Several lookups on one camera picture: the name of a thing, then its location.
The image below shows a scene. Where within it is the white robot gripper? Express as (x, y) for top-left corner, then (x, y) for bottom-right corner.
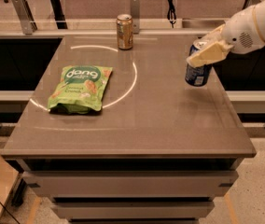
(187, 6), (265, 68)

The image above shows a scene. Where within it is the blue pepsi can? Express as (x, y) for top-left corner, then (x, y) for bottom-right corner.
(185, 40), (212, 87)

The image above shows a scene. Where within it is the grey drawer cabinet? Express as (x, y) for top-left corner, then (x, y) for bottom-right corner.
(3, 35), (255, 224)

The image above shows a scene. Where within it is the left metal bracket post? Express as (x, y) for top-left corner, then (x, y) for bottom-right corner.
(11, 0), (37, 35)

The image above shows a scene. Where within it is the green dang chips bag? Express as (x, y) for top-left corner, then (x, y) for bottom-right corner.
(48, 65), (113, 114)

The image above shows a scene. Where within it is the gold soda can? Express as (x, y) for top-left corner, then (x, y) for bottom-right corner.
(116, 14), (133, 50)

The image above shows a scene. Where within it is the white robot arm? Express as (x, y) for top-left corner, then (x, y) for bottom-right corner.
(187, 0), (265, 67)

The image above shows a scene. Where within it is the hanging black cable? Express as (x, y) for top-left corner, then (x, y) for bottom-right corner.
(165, 0), (177, 29)

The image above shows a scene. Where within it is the middle metal bracket post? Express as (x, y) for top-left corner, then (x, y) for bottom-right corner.
(130, 0), (140, 34)

